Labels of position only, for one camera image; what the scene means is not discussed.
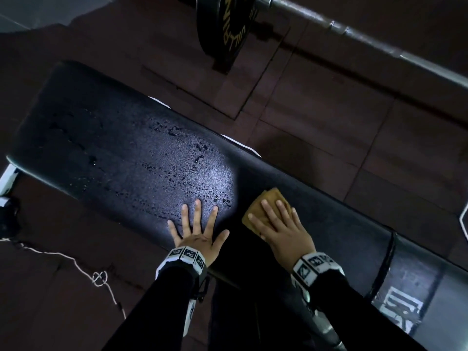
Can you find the right marker wristband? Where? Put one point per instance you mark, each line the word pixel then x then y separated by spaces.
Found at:
pixel 310 265

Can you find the marker wristband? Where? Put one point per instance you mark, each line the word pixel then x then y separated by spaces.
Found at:
pixel 183 254
pixel 310 265

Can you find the person's left hand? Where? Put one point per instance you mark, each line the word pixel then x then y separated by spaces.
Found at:
pixel 197 243

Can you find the black gold lettered weight plate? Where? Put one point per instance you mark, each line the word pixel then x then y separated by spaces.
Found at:
pixel 219 32

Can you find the brown cleaning cloth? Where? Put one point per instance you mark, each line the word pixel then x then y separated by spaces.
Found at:
pixel 270 195

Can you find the left marker wristband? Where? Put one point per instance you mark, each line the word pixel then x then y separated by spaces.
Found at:
pixel 183 254

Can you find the person's left forearm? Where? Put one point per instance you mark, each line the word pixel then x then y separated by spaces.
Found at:
pixel 146 318

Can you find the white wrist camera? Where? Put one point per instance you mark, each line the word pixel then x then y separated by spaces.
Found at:
pixel 190 314
pixel 323 325

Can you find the person's right forearm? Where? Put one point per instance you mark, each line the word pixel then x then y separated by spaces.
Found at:
pixel 365 318

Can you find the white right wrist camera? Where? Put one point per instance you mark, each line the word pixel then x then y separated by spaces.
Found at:
pixel 323 325

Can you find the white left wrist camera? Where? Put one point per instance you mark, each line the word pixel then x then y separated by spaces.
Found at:
pixel 190 314

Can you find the black power adapter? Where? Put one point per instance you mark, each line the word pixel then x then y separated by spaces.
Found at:
pixel 9 219

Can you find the black white print bench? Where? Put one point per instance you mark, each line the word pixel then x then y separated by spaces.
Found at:
pixel 109 142

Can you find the person's right hand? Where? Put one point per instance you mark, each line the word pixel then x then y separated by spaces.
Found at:
pixel 289 241

